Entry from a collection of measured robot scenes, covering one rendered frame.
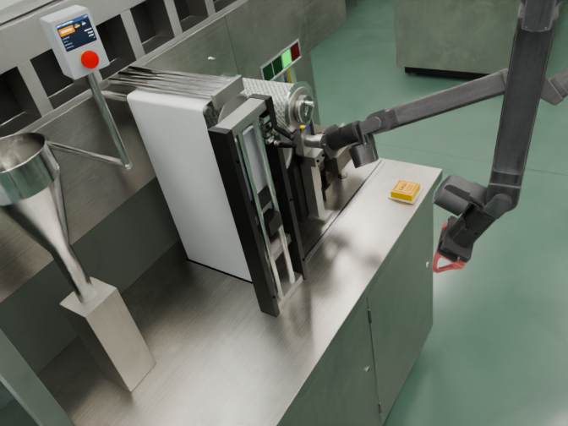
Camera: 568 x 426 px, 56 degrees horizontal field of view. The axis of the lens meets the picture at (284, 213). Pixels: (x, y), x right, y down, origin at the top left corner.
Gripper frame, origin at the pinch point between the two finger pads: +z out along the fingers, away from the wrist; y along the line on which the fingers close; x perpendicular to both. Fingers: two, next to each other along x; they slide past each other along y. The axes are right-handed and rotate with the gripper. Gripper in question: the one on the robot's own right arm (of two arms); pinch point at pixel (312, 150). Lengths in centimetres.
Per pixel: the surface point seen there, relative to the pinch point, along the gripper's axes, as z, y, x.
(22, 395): -38, -105, 16
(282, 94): -11.5, -9.2, 20.1
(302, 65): 46, 71, 17
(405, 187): -14.5, 10.0, -25.5
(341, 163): -1.2, 6.0, -9.5
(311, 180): -4.0, -11.3, -5.0
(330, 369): -9, -48, -42
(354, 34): 199, 339, -9
